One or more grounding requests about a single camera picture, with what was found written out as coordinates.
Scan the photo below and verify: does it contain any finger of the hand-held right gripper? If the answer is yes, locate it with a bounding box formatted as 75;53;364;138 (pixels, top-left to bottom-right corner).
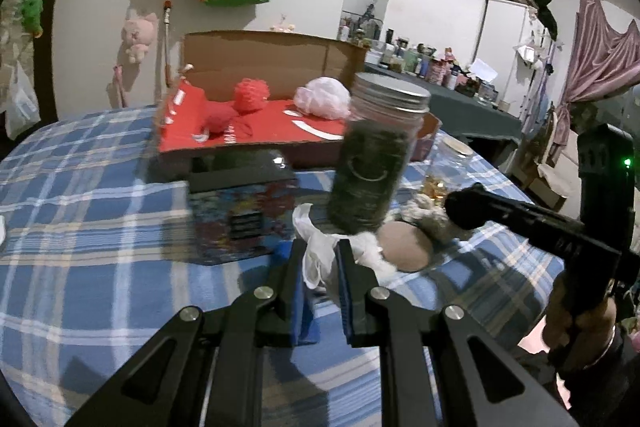
480;193;622;268

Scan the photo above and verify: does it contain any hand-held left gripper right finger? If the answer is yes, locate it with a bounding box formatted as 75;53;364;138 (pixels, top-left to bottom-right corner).
334;238;581;427

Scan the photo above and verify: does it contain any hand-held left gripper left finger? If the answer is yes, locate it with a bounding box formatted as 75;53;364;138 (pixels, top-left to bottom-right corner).
65;237;311;427

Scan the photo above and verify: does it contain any white padded packet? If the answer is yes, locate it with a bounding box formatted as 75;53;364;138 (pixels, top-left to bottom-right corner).
291;203;361;290

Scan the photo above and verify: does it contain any tan round sponge puff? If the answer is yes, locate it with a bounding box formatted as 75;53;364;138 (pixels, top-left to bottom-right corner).
377;221;435;272

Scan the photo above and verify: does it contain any beige knit scrunchie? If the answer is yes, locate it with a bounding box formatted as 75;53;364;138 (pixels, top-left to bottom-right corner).
402;197;473;243

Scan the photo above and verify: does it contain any red plush pouch with cord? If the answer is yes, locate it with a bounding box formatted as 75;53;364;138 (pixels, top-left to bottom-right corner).
192;99;258;142

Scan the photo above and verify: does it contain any white mesh bath loofah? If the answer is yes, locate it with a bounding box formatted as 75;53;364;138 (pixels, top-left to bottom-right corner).
293;77;352;120

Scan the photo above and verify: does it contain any pink foam net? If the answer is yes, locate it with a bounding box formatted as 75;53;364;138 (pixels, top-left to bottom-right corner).
234;78;271;112

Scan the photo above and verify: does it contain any cardboard box with red lining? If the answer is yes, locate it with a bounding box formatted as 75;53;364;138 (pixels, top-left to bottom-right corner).
150;30;443;172

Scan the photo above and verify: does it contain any person's right forearm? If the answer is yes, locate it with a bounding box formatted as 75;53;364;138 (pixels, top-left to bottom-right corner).
547;324;640;427

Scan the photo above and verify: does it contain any person's right hand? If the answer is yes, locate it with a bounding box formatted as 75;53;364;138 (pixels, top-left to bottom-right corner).
542;294;621;370

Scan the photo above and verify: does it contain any floral tin box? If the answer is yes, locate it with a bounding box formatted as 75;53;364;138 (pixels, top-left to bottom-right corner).
187;150;298;265

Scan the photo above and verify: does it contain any clear jar with gold items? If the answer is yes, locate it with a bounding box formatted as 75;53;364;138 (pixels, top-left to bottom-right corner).
422;134;476;208

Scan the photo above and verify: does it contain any dark green covered desk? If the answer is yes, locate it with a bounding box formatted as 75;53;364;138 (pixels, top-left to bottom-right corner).
364;63;523;158

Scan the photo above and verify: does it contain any pink curtain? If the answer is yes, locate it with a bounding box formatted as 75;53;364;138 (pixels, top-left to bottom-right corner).
547;0;640;168

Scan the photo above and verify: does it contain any glass jar with metal lid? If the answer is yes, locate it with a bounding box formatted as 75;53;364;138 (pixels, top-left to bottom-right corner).
326;73;432;235

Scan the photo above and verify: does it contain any white envelope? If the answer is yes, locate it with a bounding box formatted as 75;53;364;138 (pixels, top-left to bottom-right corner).
470;58;499;82

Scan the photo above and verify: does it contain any white cabinet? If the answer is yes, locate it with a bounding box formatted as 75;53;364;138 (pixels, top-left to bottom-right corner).
482;0;556;118

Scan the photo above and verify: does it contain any black clothing on cabinet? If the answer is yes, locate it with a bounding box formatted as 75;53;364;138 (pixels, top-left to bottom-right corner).
515;0;558;42

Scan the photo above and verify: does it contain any blue plaid blanket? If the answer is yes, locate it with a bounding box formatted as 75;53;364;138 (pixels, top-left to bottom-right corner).
0;104;566;427

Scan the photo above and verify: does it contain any row of cosmetic bottles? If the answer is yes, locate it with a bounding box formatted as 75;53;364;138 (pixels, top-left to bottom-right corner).
337;14;513;112

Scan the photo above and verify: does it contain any pink plush toy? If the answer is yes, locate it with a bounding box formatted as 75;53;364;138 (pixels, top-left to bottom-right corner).
122;13;157;64

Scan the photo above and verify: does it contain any white plastic bag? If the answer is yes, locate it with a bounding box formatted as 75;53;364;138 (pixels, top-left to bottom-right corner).
4;59;41;140

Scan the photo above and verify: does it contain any dark wooden door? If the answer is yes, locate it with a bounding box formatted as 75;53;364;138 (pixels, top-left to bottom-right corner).
0;0;63;142

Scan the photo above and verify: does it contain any green plush toy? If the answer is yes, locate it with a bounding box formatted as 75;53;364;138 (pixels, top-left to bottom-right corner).
20;0;45;38

